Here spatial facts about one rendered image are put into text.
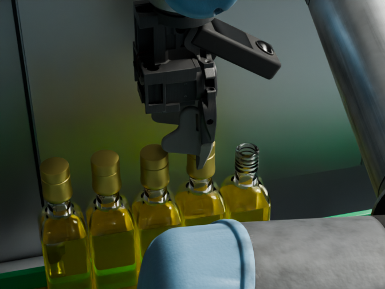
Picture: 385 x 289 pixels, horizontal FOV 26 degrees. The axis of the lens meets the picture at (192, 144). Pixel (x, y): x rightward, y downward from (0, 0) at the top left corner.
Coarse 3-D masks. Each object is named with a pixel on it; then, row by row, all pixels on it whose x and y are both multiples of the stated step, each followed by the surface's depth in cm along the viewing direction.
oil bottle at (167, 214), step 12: (168, 192) 104; (132, 204) 104; (144, 204) 102; (156, 204) 101; (168, 204) 102; (144, 216) 101; (156, 216) 101; (168, 216) 102; (180, 216) 103; (144, 228) 102; (156, 228) 102; (168, 228) 102; (144, 240) 103; (144, 252) 104
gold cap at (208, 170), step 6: (192, 156) 100; (210, 156) 100; (192, 162) 100; (210, 162) 100; (186, 168) 102; (192, 168) 101; (204, 168) 100; (210, 168) 101; (192, 174) 101; (198, 174) 101; (204, 174) 101; (210, 174) 101
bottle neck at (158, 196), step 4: (144, 188) 101; (164, 188) 101; (144, 192) 102; (148, 192) 101; (152, 192) 100; (156, 192) 100; (160, 192) 101; (164, 192) 101; (144, 196) 102; (148, 196) 101; (152, 196) 101; (156, 196) 101; (160, 196) 101; (164, 196) 102; (148, 200) 102; (152, 200) 101; (156, 200) 101; (160, 200) 101; (164, 200) 102
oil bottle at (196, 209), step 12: (180, 192) 105; (192, 192) 103; (216, 192) 104; (180, 204) 104; (192, 204) 103; (204, 204) 103; (216, 204) 103; (192, 216) 103; (204, 216) 104; (216, 216) 104
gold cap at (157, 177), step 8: (152, 144) 100; (144, 152) 98; (152, 152) 98; (160, 152) 98; (144, 160) 98; (152, 160) 97; (160, 160) 97; (144, 168) 98; (152, 168) 98; (160, 168) 98; (168, 168) 100; (144, 176) 99; (152, 176) 99; (160, 176) 99; (168, 176) 100; (144, 184) 100; (152, 184) 99; (160, 184) 100
